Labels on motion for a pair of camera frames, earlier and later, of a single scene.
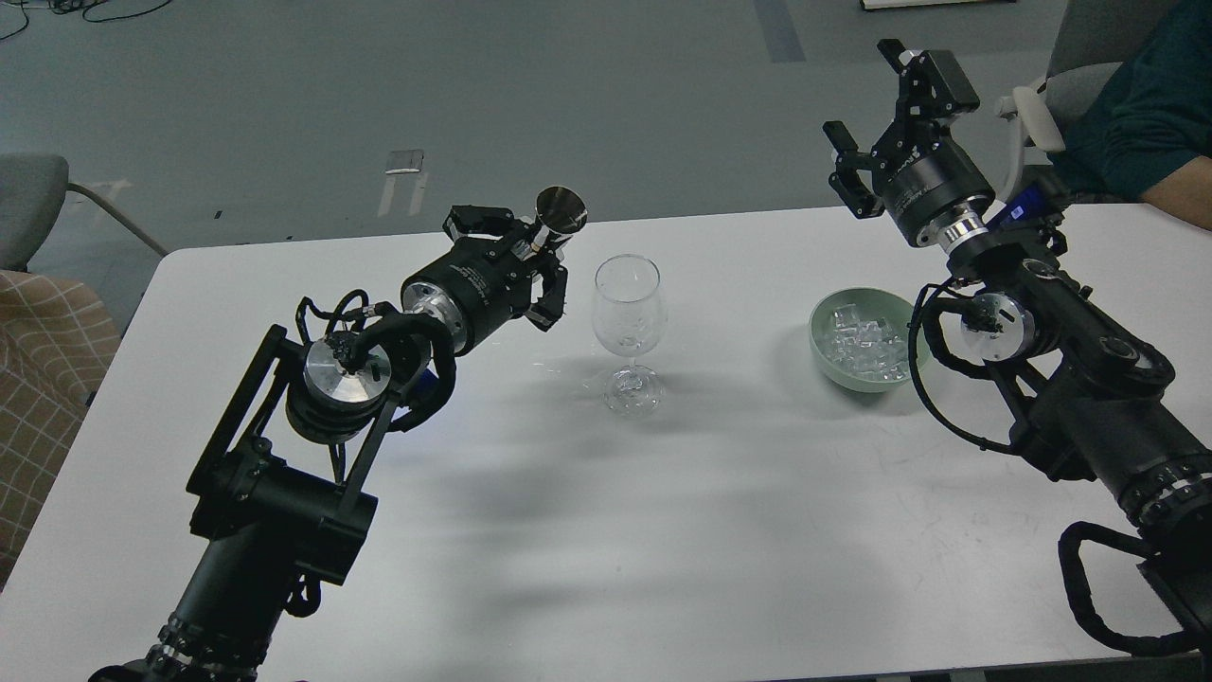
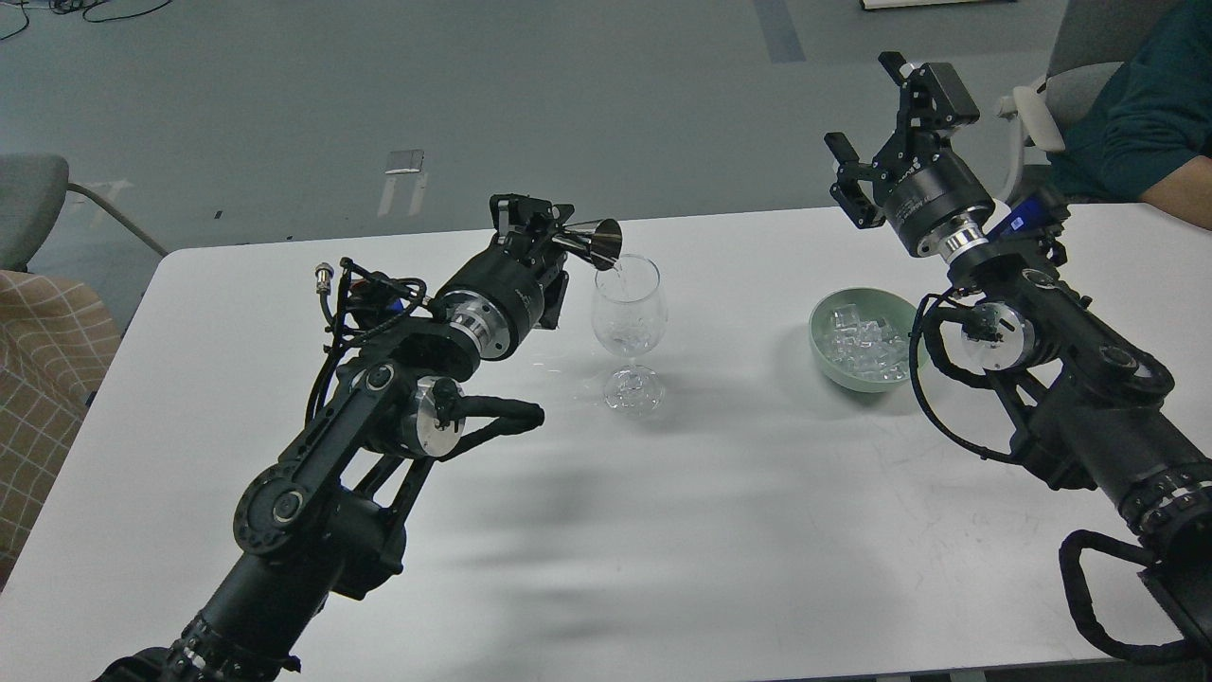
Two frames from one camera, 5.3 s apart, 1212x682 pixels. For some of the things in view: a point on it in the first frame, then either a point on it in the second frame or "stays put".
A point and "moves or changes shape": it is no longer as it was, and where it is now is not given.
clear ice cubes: [861, 342] stays put
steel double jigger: [560, 212] moves or changes shape
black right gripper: [933, 191] stays put
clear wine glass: [629, 310] stays put
